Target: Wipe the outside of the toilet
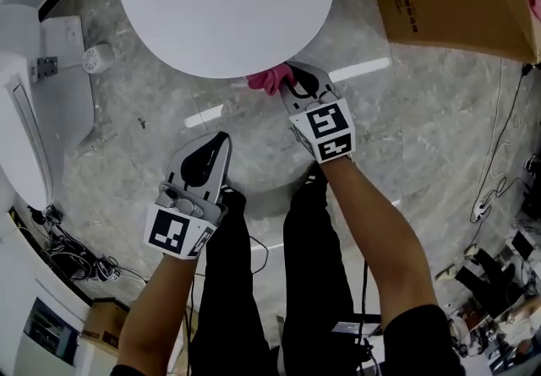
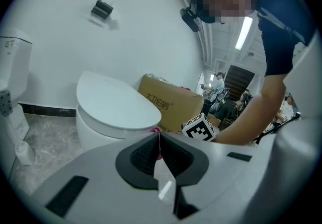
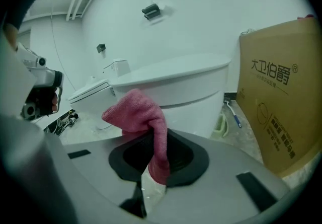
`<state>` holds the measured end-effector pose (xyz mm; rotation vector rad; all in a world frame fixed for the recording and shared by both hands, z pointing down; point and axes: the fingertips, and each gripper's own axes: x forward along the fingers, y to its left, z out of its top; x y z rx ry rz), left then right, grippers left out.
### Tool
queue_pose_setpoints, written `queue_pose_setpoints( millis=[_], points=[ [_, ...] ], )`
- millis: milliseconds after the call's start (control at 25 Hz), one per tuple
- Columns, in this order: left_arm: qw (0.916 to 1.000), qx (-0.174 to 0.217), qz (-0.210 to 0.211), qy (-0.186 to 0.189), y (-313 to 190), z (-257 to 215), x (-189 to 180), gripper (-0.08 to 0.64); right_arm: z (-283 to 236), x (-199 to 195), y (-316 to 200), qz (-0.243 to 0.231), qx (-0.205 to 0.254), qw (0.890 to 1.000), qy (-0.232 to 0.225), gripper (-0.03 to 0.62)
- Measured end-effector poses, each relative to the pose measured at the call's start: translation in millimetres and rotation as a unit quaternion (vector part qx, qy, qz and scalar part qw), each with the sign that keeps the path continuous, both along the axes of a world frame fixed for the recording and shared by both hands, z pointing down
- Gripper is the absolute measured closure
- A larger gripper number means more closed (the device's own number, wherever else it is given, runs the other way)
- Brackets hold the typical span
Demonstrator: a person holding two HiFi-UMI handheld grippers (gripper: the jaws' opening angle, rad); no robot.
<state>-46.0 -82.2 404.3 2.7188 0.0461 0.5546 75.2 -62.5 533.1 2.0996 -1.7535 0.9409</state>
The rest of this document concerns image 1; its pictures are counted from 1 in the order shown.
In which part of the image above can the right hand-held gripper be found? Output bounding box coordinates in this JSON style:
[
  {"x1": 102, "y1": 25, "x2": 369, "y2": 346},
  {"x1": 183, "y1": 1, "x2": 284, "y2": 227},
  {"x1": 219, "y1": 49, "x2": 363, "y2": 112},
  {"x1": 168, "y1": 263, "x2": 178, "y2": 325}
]
[{"x1": 278, "y1": 63, "x2": 357, "y2": 165}]

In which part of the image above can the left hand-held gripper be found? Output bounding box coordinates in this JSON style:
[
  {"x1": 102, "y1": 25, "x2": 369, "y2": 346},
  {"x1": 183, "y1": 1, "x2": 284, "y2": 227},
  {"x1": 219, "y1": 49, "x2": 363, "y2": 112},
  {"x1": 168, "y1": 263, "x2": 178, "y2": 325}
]
[{"x1": 143, "y1": 132, "x2": 232, "y2": 259}]

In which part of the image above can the white oval flat-lid toilet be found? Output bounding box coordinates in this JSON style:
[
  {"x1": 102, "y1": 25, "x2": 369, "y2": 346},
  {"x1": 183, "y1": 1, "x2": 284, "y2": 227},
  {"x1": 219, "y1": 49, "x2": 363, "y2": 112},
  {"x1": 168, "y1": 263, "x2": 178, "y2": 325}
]
[{"x1": 107, "y1": 0, "x2": 337, "y2": 79}]

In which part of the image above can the person's left forearm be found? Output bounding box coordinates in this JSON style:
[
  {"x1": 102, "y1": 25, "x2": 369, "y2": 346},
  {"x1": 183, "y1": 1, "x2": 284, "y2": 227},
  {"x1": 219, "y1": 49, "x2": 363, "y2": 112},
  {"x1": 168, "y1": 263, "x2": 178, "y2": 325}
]
[{"x1": 117, "y1": 253, "x2": 200, "y2": 372}]

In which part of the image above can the person's right forearm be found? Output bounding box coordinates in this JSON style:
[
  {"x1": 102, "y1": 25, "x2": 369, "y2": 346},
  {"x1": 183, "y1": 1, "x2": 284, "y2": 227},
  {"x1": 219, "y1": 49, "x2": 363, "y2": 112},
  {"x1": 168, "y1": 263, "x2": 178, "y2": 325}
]
[{"x1": 319, "y1": 156, "x2": 439, "y2": 324}]

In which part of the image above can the white toilet with square tank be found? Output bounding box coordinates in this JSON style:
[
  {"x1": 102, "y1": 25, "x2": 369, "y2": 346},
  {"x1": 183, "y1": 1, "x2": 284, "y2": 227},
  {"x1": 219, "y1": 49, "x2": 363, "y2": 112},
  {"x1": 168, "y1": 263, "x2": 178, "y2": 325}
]
[{"x1": 0, "y1": 4, "x2": 96, "y2": 215}]

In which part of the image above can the person's left shoe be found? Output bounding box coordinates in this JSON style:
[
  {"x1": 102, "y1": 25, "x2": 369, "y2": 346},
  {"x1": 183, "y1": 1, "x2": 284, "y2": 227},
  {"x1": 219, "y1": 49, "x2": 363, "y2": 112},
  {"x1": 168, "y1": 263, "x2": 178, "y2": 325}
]
[{"x1": 218, "y1": 184, "x2": 248, "y2": 209}]

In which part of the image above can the person's shoe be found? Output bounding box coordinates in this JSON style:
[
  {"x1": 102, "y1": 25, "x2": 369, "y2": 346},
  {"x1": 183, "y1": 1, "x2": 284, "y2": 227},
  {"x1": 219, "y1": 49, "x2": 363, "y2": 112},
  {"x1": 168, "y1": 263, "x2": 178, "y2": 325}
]
[
  {"x1": 303, "y1": 161, "x2": 327, "y2": 189},
  {"x1": 218, "y1": 184, "x2": 248, "y2": 209}
]

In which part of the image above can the person's right shoe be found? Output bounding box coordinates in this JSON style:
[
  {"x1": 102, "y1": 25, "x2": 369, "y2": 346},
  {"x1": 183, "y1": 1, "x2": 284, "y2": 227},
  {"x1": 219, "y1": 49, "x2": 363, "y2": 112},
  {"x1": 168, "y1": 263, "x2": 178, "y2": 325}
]
[{"x1": 303, "y1": 161, "x2": 327, "y2": 189}]

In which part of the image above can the person's left leg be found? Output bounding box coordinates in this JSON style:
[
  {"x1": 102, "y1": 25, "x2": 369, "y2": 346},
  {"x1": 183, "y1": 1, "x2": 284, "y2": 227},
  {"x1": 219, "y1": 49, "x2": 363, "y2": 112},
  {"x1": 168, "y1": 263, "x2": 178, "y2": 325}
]
[{"x1": 188, "y1": 196, "x2": 274, "y2": 376}]

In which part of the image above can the person's leg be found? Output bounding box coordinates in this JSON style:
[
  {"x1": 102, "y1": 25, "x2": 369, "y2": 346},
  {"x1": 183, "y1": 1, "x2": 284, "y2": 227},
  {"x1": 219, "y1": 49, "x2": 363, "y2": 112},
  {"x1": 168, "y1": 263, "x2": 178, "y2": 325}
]
[
  {"x1": 281, "y1": 179, "x2": 356, "y2": 376},
  {"x1": 188, "y1": 196, "x2": 274, "y2": 376}
]

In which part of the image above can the person's right leg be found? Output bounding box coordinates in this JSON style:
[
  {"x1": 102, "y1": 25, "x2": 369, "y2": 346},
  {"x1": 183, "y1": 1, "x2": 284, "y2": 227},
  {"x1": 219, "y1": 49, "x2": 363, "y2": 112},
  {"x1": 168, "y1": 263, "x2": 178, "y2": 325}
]
[{"x1": 281, "y1": 179, "x2": 356, "y2": 376}]

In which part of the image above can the small cardboard box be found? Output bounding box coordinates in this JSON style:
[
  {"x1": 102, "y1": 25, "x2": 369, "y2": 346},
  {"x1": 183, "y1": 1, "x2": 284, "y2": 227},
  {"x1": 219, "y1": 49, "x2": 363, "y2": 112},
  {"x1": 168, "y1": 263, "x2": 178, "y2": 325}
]
[{"x1": 82, "y1": 300, "x2": 130, "y2": 352}]

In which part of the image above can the black screen device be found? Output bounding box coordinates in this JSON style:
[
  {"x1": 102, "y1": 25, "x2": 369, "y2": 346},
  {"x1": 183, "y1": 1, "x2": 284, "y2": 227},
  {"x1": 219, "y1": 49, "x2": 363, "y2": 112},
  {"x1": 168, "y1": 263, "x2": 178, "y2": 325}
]
[{"x1": 331, "y1": 320, "x2": 383, "y2": 338}]

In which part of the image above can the person's black shirt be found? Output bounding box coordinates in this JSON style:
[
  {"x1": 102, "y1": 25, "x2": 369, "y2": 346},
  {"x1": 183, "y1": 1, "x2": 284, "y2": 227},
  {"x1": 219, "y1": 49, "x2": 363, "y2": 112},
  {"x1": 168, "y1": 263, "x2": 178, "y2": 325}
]
[{"x1": 109, "y1": 304, "x2": 466, "y2": 376}]

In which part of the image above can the grey metal bracket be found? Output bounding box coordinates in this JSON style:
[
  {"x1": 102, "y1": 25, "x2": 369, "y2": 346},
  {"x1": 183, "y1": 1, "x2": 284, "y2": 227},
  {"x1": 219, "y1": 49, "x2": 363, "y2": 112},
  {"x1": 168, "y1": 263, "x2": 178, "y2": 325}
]
[{"x1": 31, "y1": 56, "x2": 59, "y2": 84}]

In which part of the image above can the black power cable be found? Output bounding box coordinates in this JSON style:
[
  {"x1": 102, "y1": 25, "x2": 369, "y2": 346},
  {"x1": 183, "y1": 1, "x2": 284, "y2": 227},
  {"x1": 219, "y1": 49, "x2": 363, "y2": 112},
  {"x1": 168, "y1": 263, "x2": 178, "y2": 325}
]
[{"x1": 473, "y1": 63, "x2": 536, "y2": 240}]

